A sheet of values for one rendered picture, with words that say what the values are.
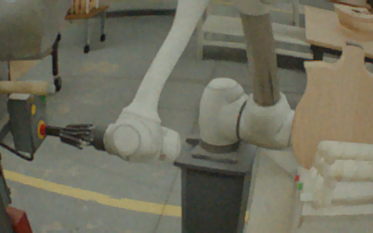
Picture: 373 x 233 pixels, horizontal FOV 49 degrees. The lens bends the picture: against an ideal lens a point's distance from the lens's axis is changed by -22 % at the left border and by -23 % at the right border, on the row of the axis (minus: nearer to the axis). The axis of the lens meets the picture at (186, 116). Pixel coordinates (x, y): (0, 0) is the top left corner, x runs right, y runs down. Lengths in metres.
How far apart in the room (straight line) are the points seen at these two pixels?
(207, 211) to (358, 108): 0.97
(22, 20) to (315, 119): 0.78
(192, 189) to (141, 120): 0.74
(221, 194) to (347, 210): 1.02
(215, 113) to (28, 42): 1.03
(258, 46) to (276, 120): 0.29
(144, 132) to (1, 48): 0.49
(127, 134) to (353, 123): 0.59
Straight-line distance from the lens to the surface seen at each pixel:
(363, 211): 0.98
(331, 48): 2.83
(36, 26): 0.91
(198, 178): 1.89
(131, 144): 1.19
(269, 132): 1.71
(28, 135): 1.49
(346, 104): 1.22
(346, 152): 0.97
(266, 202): 1.26
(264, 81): 1.60
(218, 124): 1.80
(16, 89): 1.18
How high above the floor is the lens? 1.68
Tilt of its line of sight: 27 degrees down
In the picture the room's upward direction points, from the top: straight up
